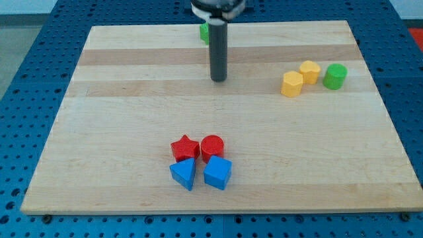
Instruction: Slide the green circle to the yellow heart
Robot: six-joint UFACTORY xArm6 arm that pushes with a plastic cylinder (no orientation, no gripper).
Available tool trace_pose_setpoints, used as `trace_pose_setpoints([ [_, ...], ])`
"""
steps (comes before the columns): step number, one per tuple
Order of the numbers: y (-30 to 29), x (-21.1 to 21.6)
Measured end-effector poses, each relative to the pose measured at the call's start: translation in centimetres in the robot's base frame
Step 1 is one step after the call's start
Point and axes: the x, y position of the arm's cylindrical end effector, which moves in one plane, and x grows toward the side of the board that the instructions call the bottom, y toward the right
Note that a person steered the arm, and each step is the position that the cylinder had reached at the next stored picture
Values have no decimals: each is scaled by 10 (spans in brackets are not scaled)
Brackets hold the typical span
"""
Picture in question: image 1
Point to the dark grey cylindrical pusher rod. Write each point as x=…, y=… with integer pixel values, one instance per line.
x=218, y=52

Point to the red cylinder block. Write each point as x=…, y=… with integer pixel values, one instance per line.
x=211, y=145

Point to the green cylinder block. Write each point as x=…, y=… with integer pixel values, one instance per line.
x=335, y=76

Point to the blue triangle block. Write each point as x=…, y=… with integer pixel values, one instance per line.
x=184, y=172

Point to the wooden board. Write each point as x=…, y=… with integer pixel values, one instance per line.
x=136, y=89

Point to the red star block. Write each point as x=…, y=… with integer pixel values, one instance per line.
x=185, y=148

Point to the blue cube block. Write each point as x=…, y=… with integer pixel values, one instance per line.
x=218, y=172

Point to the yellow heart block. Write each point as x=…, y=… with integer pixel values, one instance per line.
x=310, y=71

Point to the green block behind rod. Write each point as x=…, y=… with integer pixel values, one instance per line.
x=204, y=33

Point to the yellow hexagon block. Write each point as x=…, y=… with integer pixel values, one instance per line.
x=292, y=83

